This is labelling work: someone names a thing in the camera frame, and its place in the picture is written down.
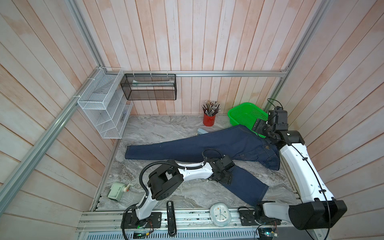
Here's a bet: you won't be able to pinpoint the dark blue denim trousers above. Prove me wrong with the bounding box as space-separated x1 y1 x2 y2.
125 125 280 206

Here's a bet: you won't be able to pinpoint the black remote control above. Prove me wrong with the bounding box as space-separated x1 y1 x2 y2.
167 201 177 237

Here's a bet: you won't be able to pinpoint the aluminium front rail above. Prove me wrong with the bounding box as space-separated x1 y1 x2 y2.
75 209 330 240

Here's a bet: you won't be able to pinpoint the white wire mesh shelf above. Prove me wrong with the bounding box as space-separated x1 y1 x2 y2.
78 67 133 139

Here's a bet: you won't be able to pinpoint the green plastic basket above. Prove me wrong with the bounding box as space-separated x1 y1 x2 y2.
228 103 268 138

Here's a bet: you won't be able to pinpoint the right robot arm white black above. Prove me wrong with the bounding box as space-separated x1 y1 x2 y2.
252 119 347 230

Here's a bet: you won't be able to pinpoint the red pencil cup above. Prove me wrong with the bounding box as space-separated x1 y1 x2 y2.
202 101 221 127

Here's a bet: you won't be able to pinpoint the white round clock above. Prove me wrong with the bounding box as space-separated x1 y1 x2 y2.
210 203 232 228

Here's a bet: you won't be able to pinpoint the grey blue stapler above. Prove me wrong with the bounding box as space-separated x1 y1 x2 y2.
197 128 209 135

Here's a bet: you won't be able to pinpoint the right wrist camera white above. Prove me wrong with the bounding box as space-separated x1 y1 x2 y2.
267 106 288 125

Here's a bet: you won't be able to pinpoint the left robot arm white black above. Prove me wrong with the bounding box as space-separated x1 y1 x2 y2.
121 154 236 230

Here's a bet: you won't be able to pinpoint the black mesh wall basket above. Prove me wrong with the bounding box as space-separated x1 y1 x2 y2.
120 74 178 101

